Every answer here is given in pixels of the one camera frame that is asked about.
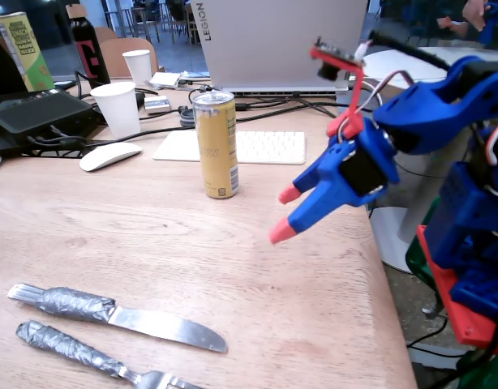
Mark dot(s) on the white flat box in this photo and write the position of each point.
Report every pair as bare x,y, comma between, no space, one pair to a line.
166,79

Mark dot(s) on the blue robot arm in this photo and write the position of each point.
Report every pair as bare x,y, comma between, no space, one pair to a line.
435,109

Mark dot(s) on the yellow energy drink can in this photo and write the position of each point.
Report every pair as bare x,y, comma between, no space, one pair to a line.
216,146

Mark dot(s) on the green clamp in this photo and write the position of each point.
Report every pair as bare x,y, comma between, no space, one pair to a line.
419,259
488,373

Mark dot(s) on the white round pedestal table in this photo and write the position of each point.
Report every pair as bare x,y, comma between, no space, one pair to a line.
389,239

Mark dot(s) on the dark round lid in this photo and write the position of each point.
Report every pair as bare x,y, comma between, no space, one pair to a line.
187,119

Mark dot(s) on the white flat keyboard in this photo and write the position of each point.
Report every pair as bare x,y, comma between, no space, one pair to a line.
269,148

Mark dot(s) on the green yellow snack box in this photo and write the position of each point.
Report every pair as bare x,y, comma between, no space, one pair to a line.
28,52

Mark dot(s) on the red robot base plate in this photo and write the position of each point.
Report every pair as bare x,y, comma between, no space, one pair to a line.
468,324

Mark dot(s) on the blue gripper black motor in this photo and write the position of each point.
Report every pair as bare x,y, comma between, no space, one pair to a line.
343,175

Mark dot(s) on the grey Legion laptop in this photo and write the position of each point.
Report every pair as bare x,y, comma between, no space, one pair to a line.
273,40

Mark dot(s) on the black wrist camera board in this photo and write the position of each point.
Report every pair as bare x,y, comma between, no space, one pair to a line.
329,69

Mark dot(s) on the black flat dock box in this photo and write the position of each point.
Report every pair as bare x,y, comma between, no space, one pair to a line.
38,113

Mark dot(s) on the black bottle pink letter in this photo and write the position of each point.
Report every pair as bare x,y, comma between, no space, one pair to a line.
88,52

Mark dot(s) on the small card box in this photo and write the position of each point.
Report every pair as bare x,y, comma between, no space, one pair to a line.
156,104

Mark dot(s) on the small white paper cup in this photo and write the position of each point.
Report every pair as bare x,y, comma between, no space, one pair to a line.
138,67

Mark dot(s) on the large white paper cup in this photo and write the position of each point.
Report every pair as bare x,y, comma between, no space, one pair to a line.
118,109

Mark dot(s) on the person's hand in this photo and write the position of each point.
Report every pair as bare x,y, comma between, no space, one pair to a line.
475,14

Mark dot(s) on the wooden chair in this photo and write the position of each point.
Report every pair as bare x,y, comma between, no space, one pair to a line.
119,54

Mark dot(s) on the black mesh stand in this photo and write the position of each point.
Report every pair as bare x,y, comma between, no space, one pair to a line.
50,153

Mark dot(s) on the black laptop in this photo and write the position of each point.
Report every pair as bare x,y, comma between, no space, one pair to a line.
5,69

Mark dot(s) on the red camera mount bracket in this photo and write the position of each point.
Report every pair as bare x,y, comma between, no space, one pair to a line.
356,97

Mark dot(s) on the white computer mouse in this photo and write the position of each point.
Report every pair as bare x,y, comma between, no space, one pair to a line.
109,156

